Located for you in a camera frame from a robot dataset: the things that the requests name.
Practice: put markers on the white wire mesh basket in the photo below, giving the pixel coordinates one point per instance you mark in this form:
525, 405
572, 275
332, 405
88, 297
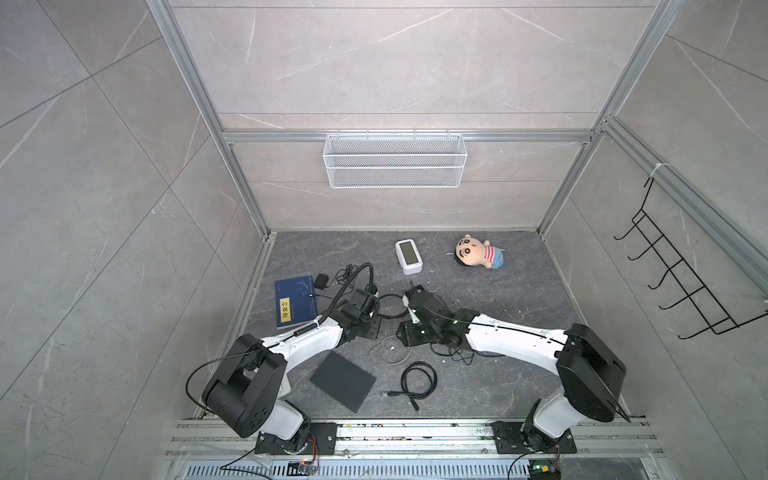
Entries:
371, 161

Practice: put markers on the blue booklet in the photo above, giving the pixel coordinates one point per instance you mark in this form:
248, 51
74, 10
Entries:
295, 301

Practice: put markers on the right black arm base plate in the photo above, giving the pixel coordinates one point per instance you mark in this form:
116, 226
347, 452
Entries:
519, 438

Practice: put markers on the cartoon boy plush doll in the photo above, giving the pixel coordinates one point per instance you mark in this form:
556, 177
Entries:
471, 252

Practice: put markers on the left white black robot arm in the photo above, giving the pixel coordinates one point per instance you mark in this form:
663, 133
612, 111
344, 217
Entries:
246, 387

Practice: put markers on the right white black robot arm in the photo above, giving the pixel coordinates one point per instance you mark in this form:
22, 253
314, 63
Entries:
590, 373

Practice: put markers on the black ribbed network switch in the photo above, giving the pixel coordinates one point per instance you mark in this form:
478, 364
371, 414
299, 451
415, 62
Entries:
412, 335

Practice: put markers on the aluminium mounting rail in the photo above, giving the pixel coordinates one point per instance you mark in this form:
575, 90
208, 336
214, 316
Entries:
448, 438

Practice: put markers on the black wire hook rack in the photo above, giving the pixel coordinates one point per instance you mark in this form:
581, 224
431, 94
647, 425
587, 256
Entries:
678, 271

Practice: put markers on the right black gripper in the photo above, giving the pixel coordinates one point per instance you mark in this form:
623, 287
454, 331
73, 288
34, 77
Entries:
407, 337

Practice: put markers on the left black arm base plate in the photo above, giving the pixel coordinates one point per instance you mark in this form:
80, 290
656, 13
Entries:
320, 438

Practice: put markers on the black adapter with thin cord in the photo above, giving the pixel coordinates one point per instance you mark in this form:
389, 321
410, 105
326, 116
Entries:
323, 281

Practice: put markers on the flat black perforated box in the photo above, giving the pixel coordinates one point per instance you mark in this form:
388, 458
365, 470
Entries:
343, 381

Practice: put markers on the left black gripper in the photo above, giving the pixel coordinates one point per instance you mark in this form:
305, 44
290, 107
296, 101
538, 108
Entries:
375, 331

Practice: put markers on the white digital clock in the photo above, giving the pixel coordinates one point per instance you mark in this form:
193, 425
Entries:
409, 257

